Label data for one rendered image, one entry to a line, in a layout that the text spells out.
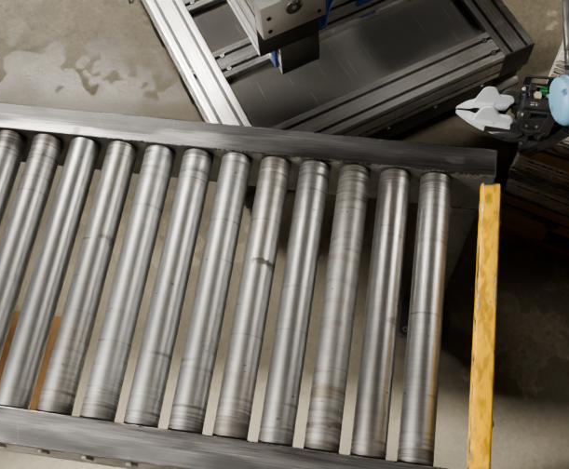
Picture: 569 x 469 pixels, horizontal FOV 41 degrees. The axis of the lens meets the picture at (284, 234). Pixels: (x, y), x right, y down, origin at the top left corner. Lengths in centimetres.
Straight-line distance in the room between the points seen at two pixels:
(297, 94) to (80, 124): 82
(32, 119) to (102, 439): 56
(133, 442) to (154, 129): 51
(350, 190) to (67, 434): 55
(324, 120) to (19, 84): 99
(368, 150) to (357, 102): 74
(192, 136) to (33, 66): 128
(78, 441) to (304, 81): 121
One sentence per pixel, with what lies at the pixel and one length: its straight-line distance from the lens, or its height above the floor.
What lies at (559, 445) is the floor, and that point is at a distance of 197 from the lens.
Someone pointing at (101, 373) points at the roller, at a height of 80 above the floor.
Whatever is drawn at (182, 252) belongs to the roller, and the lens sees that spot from 119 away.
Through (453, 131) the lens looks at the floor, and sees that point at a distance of 223.
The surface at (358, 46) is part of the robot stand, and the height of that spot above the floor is 21.
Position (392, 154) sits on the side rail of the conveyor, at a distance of 125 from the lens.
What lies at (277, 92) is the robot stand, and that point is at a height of 21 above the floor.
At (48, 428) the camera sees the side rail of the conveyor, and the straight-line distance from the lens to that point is 116.
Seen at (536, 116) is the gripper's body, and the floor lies 82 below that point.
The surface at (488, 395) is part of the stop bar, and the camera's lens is 110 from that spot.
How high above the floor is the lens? 188
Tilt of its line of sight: 66 degrees down
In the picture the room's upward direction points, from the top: 8 degrees counter-clockwise
